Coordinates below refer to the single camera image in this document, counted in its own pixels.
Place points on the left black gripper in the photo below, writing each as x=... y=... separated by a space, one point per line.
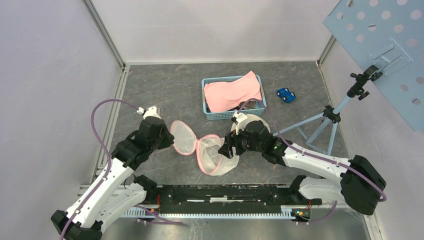
x=169 y=138

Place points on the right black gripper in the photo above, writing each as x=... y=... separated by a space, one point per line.
x=232 y=139

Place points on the white mesh laundry bag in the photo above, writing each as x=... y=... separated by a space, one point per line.
x=209 y=161

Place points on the pink bra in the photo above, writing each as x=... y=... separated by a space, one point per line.
x=223 y=96

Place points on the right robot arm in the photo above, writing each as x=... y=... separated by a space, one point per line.
x=354 y=181

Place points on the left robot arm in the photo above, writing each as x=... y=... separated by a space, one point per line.
x=90 y=216

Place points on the beige bra in basket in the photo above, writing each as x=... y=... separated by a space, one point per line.
x=248 y=105

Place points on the light blue plastic basket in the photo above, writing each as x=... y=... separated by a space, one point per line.
x=223 y=115

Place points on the blue toy car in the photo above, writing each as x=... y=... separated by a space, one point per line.
x=286 y=95

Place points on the blue tripod stand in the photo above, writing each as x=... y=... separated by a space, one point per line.
x=331 y=115

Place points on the blue perforated panel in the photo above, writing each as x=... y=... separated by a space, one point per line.
x=387 y=34

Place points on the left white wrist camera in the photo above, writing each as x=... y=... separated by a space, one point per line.
x=152 y=111

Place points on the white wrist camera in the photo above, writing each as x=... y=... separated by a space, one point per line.
x=152 y=111
x=237 y=118

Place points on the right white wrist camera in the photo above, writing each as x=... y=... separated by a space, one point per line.
x=237 y=118

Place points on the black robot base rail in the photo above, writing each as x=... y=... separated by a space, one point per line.
x=225 y=199

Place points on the white cable tray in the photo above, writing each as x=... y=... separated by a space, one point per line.
x=284 y=213

